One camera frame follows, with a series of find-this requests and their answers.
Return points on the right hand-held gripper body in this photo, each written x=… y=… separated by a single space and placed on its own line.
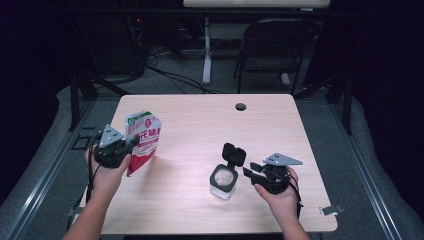
x=275 y=178

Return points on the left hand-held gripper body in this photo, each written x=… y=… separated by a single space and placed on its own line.
x=110 y=155

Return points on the pink and white seasoning bag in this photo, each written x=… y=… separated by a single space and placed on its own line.
x=146 y=133

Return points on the clear jar with black lid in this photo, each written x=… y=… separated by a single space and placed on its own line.
x=226 y=186

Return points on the person's right hand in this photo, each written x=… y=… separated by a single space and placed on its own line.
x=283 y=203

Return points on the person's left hand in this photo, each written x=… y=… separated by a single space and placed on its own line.
x=106 y=181

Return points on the white desk foot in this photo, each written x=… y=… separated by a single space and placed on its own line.
x=285 y=79

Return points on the white desk leg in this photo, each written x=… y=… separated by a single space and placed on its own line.
x=207 y=50

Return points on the black folding chair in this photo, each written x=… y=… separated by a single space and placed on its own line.
x=276 y=43

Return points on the grey metal table bracket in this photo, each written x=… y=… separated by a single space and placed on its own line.
x=71 y=212
x=331 y=210

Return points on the black metal frame stand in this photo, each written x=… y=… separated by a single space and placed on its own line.
x=74 y=100
x=347 y=106

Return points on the aluminium floor rail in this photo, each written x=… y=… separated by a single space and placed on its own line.
x=43 y=180
x=366 y=173

